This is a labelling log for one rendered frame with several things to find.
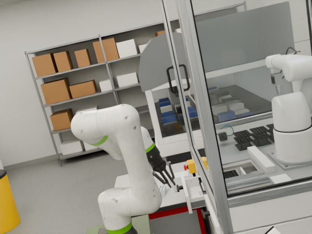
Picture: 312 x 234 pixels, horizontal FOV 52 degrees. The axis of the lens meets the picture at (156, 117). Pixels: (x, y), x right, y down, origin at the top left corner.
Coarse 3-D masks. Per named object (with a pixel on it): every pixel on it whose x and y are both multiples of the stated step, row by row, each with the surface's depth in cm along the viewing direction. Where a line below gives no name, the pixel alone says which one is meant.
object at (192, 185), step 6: (186, 180) 191; (192, 180) 191; (198, 180) 191; (186, 186) 192; (192, 186) 192; (198, 186) 191; (192, 192) 186; (198, 192) 184; (192, 198) 168; (198, 198) 168; (192, 204) 168; (198, 204) 168; (204, 204) 168
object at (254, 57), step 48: (192, 0) 106; (240, 0) 107; (288, 0) 107; (240, 48) 110; (288, 48) 111; (240, 96) 114; (288, 96) 115; (240, 144) 118; (288, 144) 119; (240, 192) 123
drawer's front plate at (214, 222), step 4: (204, 196) 160; (208, 200) 155; (208, 204) 152; (208, 208) 149; (212, 208) 147; (212, 212) 145; (208, 216) 161; (212, 216) 141; (212, 220) 142; (216, 220) 138; (216, 224) 135; (216, 228) 134; (216, 232) 135; (220, 232) 135
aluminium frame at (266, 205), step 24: (192, 24) 106; (192, 48) 109; (192, 72) 110; (192, 144) 214; (216, 144) 116; (216, 168) 119; (216, 192) 121; (264, 192) 121; (288, 192) 121; (216, 216) 135; (240, 216) 123; (264, 216) 124; (288, 216) 124
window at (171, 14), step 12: (168, 0) 156; (168, 12) 171; (168, 24) 190; (180, 36) 137; (180, 48) 149; (180, 60) 163; (180, 72) 181; (180, 84) 202; (192, 96) 143; (192, 108) 156; (192, 120) 172; (192, 132) 191; (204, 156) 150; (204, 168) 164
